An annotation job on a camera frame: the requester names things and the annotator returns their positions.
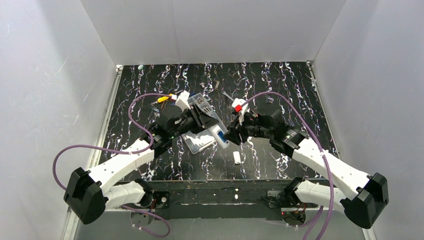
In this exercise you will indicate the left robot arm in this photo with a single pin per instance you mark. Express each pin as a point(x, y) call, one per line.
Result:
point(90, 192)

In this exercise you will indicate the white remote control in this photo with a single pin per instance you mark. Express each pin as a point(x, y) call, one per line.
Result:
point(213, 130)

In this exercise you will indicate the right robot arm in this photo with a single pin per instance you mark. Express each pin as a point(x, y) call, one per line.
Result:
point(360, 196)

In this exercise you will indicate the blue battery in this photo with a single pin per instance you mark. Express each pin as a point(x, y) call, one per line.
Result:
point(221, 136)

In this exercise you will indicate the clear plastic organizer box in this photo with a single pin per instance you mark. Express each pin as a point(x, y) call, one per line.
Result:
point(200, 141)

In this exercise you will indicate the white battery cover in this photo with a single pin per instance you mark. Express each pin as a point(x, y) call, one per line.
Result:
point(237, 158)

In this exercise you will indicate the yellow handled screwdriver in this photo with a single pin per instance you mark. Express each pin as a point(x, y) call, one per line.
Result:
point(164, 98)

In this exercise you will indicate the blue silver wrench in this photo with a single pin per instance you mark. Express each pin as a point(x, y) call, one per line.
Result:
point(228, 96)

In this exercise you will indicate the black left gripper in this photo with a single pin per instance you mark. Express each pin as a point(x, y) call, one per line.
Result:
point(201, 117)

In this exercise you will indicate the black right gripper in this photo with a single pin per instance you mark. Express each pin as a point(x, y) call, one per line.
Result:
point(240, 126)

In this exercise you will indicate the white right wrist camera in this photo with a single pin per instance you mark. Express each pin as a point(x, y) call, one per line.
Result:
point(240, 108)

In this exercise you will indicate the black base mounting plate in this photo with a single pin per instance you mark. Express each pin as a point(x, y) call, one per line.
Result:
point(214, 199)

